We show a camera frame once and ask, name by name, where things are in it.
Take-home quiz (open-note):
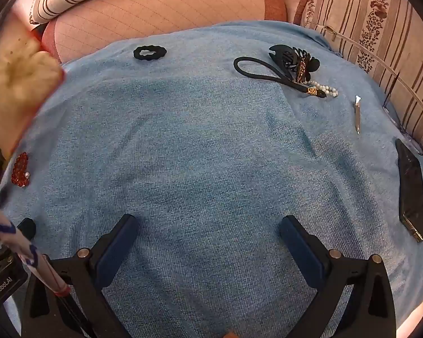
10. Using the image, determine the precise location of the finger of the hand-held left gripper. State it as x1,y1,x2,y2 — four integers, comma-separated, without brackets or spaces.
17,217,36,241

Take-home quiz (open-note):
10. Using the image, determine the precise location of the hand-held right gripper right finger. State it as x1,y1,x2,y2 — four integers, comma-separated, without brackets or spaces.
278,215,397,338

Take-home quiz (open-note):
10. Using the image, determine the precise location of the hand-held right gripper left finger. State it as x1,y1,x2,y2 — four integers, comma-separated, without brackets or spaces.
21,214,140,338

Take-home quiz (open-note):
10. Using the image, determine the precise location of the red tray with white inside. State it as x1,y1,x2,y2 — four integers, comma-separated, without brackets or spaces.
0,7,66,162

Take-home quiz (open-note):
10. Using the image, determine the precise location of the black smartphone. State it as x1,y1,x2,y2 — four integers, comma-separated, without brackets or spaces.
395,139,423,243

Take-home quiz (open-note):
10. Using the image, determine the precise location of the blue terry blanket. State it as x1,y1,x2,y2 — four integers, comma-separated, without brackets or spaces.
0,21,423,338

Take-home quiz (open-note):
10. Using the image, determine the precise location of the silver metal hair clip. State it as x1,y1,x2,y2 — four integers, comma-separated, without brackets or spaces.
353,95,362,135

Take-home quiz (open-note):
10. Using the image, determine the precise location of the black claw hair clip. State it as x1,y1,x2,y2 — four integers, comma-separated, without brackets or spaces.
267,44,321,84

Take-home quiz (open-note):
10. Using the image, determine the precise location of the black scrunchie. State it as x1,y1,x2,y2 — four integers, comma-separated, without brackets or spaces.
133,45,167,61

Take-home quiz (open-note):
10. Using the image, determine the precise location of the pink quilted cushion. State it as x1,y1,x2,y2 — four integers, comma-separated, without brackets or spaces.
41,0,288,65

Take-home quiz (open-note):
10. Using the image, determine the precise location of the red bead bracelet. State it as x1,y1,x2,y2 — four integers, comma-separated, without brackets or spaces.
11,152,31,187

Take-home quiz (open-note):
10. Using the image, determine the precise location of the black hair tie with pearls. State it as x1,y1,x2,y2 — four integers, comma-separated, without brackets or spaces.
233,57,340,100

